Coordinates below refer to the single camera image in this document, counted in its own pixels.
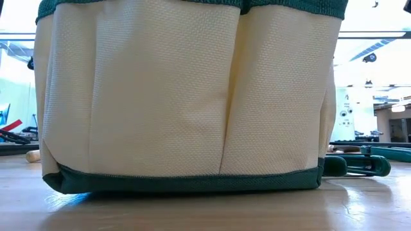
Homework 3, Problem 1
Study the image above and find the wooden-handled hand fork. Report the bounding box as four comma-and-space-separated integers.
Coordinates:
25, 149, 42, 164

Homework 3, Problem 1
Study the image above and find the beige green-trimmed gardening bag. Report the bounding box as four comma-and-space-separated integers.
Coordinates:
33, 0, 349, 195

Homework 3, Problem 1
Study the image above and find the white pillar with dials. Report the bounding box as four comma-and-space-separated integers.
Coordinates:
331, 87, 356, 142

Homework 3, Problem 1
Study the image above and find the green metal garden tool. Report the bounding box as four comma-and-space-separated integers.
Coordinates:
360, 144, 411, 163

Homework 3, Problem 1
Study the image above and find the red strap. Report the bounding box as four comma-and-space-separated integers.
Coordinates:
1, 119, 24, 133

